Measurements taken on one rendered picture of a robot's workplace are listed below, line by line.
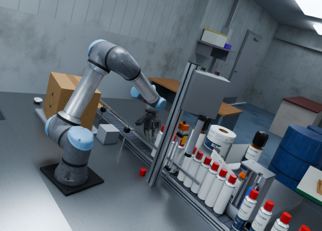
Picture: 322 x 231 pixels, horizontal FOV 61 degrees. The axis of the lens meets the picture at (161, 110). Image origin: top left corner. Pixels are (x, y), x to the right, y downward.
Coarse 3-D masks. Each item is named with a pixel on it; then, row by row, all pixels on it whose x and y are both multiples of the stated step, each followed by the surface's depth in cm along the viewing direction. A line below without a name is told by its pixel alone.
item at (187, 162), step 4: (196, 148) 142; (192, 156) 141; (184, 160) 144; (188, 160) 142; (184, 164) 143; (188, 164) 143; (184, 168) 144; (188, 168) 144; (180, 172) 146; (180, 176) 145; (184, 176) 145; (180, 180) 146
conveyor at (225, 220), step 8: (104, 112) 205; (112, 120) 195; (120, 128) 186; (128, 136) 178; (136, 136) 182; (136, 144) 171; (144, 144) 175; (144, 152) 164; (152, 160) 159; (176, 176) 150; (200, 200) 135; (208, 208) 131; (216, 216) 127; (224, 216) 129; (224, 224) 124
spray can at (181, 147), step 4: (176, 144) 149; (180, 144) 147; (180, 148) 146; (184, 148) 148; (176, 152) 147; (180, 152) 147; (172, 156) 149; (176, 156) 148; (180, 156) 148; (176, 160) 148; (172, 164) 149; (172, 168) 150; (176, 168) 151; (172, 172) 151
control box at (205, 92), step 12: (204, 72) 124; (192, 84) 121; (204, 84) 121; (216, 84) 122; (228, 84) 123; (192, 96) 123; (204, 96) 123; (216, 96) 124; (192, 108) 125; (204, 108) 125; (216, 108) 126
